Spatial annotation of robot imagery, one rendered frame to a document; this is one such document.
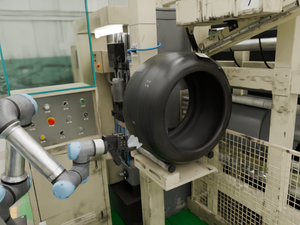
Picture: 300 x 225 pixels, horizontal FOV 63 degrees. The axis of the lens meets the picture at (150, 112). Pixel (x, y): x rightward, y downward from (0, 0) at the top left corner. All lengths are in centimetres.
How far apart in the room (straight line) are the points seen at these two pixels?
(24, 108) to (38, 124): 62
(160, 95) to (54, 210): 124
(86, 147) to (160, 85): 43
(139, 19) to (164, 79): 51
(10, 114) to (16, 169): 33
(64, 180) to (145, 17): 100
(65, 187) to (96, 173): 94
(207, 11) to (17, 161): 120
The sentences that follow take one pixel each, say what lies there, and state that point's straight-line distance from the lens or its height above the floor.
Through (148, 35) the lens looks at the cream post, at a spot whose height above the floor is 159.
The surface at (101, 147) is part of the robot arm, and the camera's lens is 112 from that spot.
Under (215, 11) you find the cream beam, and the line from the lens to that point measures 138.
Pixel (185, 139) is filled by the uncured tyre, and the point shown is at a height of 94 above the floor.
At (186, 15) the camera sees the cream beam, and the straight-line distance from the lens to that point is 155.
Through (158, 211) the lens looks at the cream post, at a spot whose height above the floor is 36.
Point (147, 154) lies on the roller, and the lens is 146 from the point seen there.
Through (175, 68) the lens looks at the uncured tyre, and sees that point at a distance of 114.
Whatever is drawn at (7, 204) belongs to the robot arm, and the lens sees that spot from 132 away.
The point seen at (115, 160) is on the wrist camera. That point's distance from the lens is 120.
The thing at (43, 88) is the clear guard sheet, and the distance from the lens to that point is 172.
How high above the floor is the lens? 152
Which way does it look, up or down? 15 degrees down
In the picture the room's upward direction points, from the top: 3 degrees counter-clockwise
